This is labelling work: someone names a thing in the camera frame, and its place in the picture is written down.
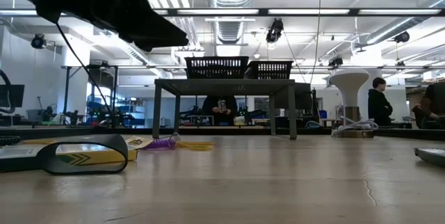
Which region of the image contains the black plastic mesh basket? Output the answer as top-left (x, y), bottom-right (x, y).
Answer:
top-left (245, 60), bottom-right (294, 80)
top-left (184, 56), bottom-right (250, 80)

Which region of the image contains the purple spiral coil bracelet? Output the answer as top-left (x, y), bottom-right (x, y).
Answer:
top-left (144, 132), bottom-right (182, 151)

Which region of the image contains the black computer monitor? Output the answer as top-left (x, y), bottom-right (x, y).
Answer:
top-left (0, 83), bottom-right (26, 109)

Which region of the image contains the black overhead crossbar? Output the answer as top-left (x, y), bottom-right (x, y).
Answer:
top-left (0, 7), bottom-right (445, 17)

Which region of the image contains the wide black rubber band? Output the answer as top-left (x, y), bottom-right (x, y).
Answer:
top-left (36, 133), bottom-right (129, 175)

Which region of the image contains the gray perforated metal shelf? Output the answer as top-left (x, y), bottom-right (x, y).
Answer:
top-left (152, 78), bottom-right (298, 141)

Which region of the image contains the white mushroom table lamp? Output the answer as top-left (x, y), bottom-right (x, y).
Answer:
top-left (328, 68), bottom-right (375, 139)

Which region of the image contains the thin yellow rubber band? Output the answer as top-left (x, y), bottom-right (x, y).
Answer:
top-left (175, 141), bottom-right (216, 152)

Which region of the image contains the black spiral coil bracelet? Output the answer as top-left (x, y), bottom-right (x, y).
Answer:
top-left (0, 135), bottom-right (22, 147)

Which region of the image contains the black aluminium table frame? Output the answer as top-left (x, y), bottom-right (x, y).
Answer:
top-left (0, 126), bottom-right (445, 142)

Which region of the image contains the black background frame stand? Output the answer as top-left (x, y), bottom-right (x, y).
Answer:
top-left (61, 63), bottom-right (120, 128)

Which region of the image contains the yellow green crayon box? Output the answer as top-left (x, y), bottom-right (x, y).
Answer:
top-left (413, 147), bottom-right (445, 168)

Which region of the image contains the white coiled lamp cable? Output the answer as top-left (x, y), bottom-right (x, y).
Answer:
top-left (330, 115), bottom-right (380, 137)

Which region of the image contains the silver ventilation duct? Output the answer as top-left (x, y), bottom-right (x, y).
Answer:
top-left (207, 0), bottom-right (257, 44)

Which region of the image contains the person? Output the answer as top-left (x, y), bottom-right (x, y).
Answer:
top-left (367, 77), bottom-right (394, 127)
top-left (412, 83), bottom-right (445, 130)
top-left (202, 95), bottom-right (239, 127)

